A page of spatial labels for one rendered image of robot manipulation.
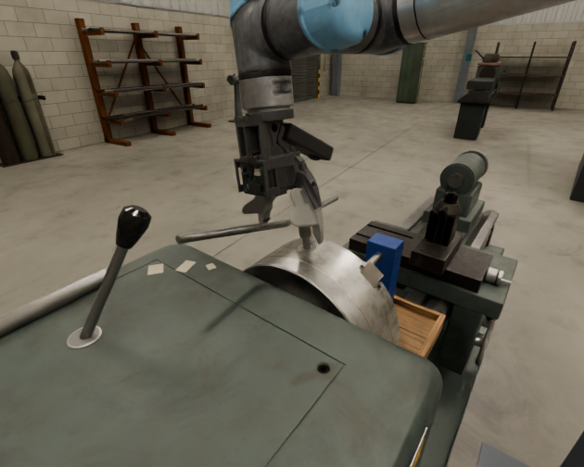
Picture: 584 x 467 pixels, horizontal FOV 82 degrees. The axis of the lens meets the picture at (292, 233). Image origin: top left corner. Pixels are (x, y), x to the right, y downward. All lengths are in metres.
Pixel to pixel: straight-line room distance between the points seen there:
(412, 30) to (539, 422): 1.95
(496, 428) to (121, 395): 1.85
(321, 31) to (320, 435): 0.40
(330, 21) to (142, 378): 0.41
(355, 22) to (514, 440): 1.90
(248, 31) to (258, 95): 0.08
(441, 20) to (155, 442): 0.52
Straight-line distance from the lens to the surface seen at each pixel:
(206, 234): 0.46
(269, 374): 0.38
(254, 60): 0.50
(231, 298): 0.47
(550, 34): 14.49
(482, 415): 2.08
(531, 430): 2.14
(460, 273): 1.13
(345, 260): 0.60
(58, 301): 0.53
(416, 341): 0.98
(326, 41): 0.43
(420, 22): 0.50
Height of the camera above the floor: 1.55
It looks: 28 degrees down
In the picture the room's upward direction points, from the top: straight up
